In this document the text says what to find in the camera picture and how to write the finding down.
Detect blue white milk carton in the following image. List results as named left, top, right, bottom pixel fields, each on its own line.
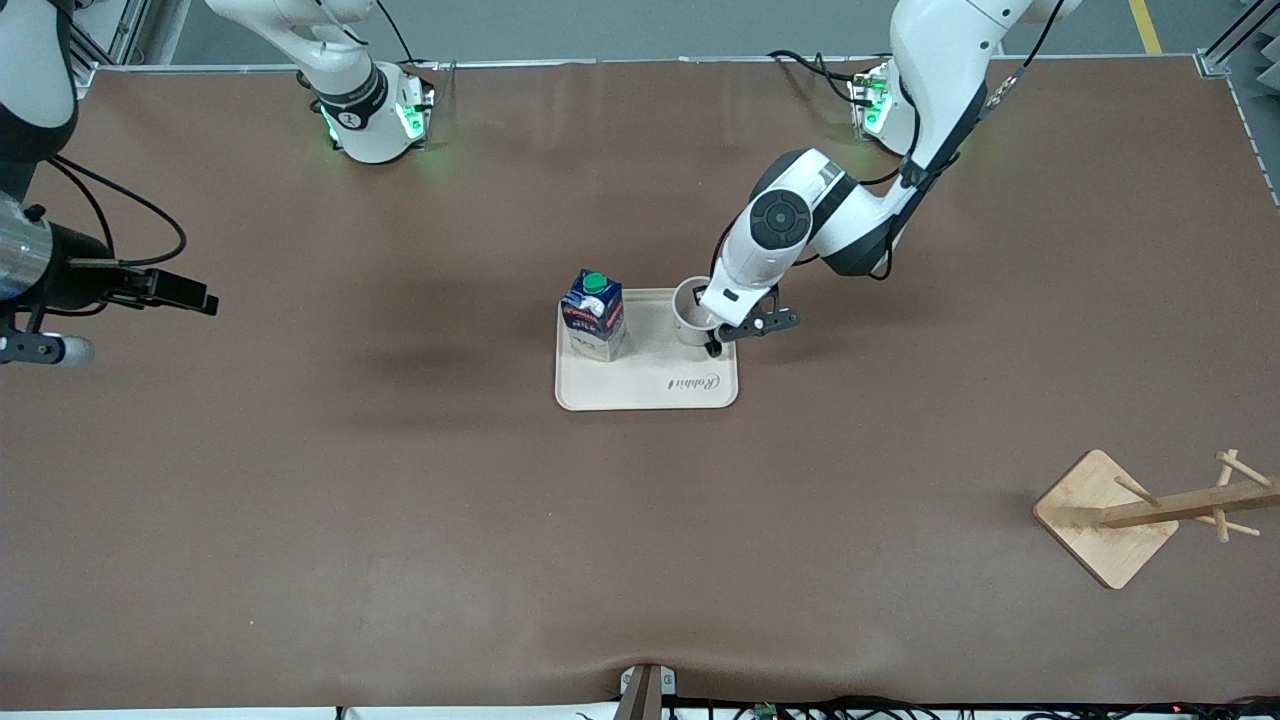
left=559, top=269, right=628, bottom=364

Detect brown table cover mat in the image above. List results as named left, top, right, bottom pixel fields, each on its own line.
left=0, top=55, right=1280, bottom=713

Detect white smiley cup black handle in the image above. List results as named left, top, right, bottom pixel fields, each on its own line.
left=672, top=276, right=723, bottom=347

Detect black right base cable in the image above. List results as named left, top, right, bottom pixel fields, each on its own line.
left=372, top=0, right=443, bottom=73

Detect black left base cables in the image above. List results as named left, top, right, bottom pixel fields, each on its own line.
left=767, top=48, right=867, bottom=103

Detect aluminium frame profile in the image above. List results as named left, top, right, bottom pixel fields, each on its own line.
left=1200, top=0, right=1280, bottom=79
left=65, top=0, right=166, bottom=73

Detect metal table edge bracket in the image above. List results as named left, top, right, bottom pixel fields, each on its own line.
left=618, top=664, right=678, bottom=720

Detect cream rectangular tray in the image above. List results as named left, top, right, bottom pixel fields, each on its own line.
left=555, top=287, right=740, bottom=412

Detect wooden cup rack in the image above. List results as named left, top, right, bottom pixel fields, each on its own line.
left=1033, top=448, right=1280, bottom=591

